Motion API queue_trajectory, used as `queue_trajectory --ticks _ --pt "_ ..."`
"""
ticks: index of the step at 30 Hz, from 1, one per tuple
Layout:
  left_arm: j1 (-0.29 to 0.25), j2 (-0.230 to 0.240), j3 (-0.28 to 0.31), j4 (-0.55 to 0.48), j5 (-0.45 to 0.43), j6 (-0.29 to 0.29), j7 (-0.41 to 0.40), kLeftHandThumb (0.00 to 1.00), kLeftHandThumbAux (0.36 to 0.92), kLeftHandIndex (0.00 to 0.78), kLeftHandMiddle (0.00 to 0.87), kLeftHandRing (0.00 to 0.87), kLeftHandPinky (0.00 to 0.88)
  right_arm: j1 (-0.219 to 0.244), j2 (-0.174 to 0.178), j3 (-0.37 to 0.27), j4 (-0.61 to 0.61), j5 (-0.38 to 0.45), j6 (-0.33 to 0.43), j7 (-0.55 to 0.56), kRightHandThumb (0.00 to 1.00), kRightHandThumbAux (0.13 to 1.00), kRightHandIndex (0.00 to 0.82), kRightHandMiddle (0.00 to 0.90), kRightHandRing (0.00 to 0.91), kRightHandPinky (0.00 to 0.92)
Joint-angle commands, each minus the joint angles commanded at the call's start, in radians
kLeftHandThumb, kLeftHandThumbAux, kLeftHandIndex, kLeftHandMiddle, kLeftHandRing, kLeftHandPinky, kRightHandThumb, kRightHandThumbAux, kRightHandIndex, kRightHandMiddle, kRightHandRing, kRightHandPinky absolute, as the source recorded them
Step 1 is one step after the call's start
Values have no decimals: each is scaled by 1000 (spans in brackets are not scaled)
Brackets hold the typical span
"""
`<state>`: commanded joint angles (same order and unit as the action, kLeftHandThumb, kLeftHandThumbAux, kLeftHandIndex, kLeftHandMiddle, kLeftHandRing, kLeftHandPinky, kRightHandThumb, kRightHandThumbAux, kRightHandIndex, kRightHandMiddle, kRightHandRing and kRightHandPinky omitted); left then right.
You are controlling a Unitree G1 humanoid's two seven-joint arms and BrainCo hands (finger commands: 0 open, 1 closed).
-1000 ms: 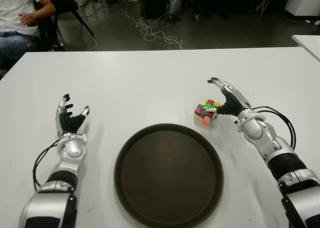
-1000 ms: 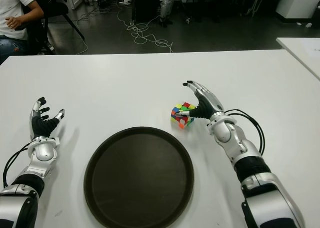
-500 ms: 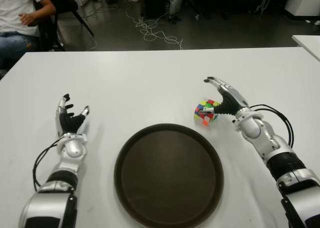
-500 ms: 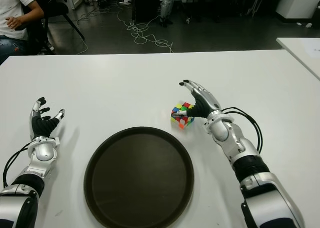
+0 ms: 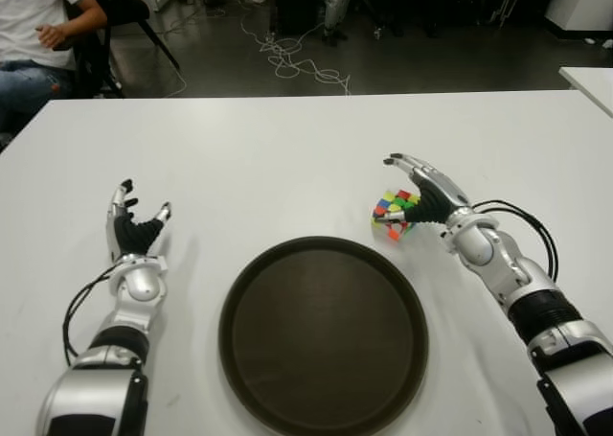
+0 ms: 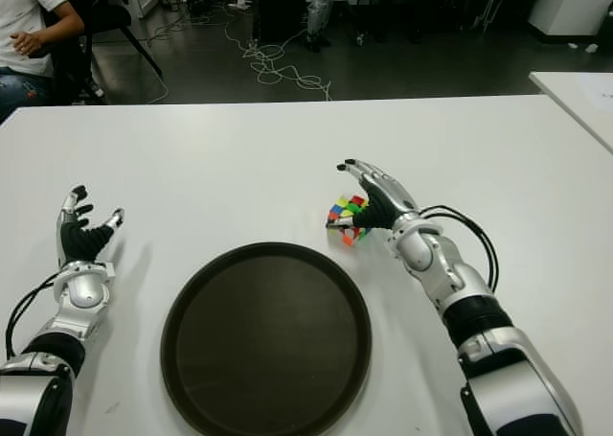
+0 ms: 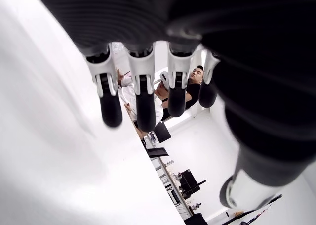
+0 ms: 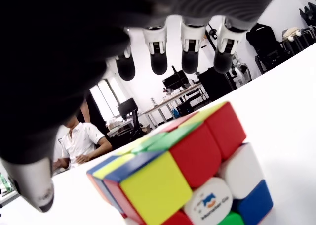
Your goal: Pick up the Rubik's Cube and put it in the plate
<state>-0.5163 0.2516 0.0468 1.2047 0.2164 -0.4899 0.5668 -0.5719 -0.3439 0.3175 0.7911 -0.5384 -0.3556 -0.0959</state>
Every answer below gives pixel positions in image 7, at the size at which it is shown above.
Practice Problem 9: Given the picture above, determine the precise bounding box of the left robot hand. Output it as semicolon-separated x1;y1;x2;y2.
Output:
29;0;316;211

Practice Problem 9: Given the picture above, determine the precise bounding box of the person in black shirt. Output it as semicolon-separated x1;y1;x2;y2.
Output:
184;65;206;110

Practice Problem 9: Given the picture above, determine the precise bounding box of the white handheld device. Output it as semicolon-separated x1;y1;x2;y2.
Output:
159;71;171;88

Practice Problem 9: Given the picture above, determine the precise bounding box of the person in white shirt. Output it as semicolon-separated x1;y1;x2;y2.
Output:
116;68;165;139

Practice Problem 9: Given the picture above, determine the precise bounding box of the black flat tablet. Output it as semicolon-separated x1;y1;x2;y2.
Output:
145;147;170;158

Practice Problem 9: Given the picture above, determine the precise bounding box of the long metal workbench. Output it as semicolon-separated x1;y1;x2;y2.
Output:
141;135;198;220

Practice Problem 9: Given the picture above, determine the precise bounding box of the black bench device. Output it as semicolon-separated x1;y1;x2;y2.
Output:
177;168;207;198

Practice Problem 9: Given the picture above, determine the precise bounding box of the black tripod stand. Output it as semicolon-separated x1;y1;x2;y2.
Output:
222;193;284;225

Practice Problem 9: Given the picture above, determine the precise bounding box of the black box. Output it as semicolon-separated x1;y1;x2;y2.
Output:
184;213;210;225

